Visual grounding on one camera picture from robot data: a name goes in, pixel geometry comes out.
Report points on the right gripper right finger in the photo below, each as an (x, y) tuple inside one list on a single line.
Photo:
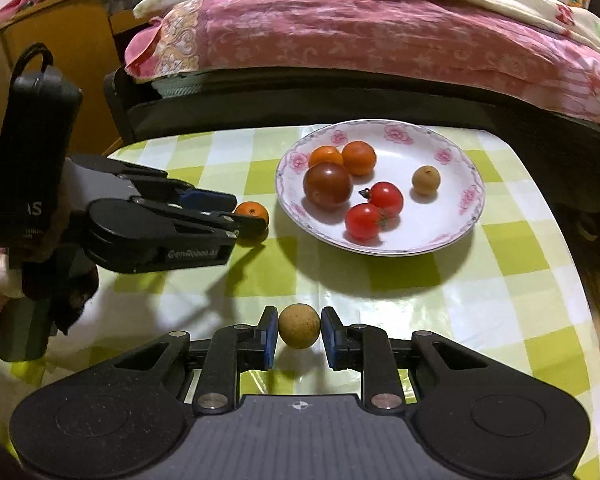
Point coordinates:
[(367, 350)]

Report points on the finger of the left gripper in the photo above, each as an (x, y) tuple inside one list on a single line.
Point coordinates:
[(208, 201), (181, 226)]

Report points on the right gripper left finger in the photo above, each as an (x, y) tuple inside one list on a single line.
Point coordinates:
[(231, 351)]

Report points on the orange tangerine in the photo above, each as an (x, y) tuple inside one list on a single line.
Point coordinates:
[(254, 210), (325, 153), (359, 158)]

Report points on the brown longan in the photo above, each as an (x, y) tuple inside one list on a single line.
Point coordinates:
[(426, 180), (299, 326)]

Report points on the dark purple tomato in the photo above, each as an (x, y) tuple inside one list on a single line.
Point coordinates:
[(327, 185)]

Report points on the red cherry tomato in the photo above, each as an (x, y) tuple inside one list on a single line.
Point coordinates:
[(363, 222), (386, 197)]

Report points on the green checkered tablecloth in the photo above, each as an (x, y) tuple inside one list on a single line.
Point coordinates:
[(508, 289)]

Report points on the light wooden cabinet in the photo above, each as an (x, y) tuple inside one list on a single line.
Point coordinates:
[(87, 43)]

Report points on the white floral plate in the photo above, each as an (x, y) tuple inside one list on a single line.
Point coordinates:
[(425, 224)]

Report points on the pink floral quilt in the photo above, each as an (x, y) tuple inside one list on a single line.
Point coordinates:
[(540, 51)]

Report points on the dark wooden bed frame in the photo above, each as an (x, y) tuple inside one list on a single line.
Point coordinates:
[(561, 153)]

